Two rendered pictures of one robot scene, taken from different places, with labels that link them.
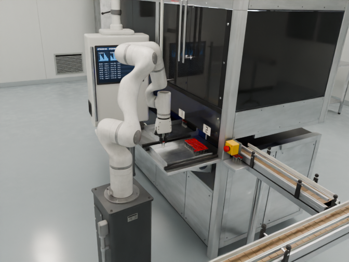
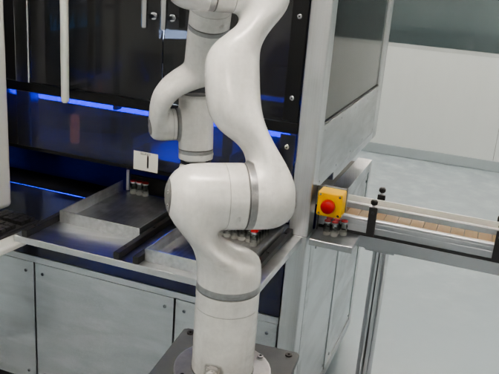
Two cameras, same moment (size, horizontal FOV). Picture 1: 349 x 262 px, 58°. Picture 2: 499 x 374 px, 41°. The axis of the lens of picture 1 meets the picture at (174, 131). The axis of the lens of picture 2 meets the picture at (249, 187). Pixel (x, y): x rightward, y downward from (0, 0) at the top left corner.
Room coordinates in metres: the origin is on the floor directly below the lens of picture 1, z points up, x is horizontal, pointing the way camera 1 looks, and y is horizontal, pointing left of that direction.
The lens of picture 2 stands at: (0.55, 0.99, 1.61)
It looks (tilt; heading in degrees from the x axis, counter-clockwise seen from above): 18 degrees down; 320
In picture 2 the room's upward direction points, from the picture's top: 5 degrees clockwise
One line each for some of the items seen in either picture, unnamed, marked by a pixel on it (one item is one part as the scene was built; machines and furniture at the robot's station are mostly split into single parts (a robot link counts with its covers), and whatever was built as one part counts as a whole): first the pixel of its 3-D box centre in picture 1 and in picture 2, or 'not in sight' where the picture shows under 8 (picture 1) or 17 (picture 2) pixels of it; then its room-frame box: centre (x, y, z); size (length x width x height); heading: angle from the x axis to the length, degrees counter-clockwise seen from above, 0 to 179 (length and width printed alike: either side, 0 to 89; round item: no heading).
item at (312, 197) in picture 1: (281, 173); (435, 229); (1.61, -0.64, 0.92); 0.69 x 0.16 x 0.16; 30
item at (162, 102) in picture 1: (163, 102); (194, 121); (1.85, 0.08, 1.25); 0.09 x 0.08 x 0.13; 68
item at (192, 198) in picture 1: (196, 143); (96, 245); (2.96, -0.23, 0.44); 2.06 x 1.00 x 0.88; 30
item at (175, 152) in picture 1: (180, 151); (217, 243); (1.88, -0.05, 0.90); 0.34 x 0.26 x 0.04; 120
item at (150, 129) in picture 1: (171, 130); (130, 207); (2.23, 0.03, 0.90); 0.34 x 0.26 x 0.04; 120
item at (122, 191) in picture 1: (121, 179); (225, 329); (1.43, 0.27, 0.95); 0.19 x 0.19 x 0.18
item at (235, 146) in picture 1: (232, 147); (332, 201); (1.78, -0.37, 1.00); 0.08 x 0.07 x 0.07; 120
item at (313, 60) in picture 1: (291, 59); (364, 11); (2.07, -0.74, 1.51); 0.85 x 0.01 x 0.59; 120
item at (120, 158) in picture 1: (115, 141); (214, 227); (1.44, 0.30, 1.16); 0.19 x 0.12 x 0.24; 64
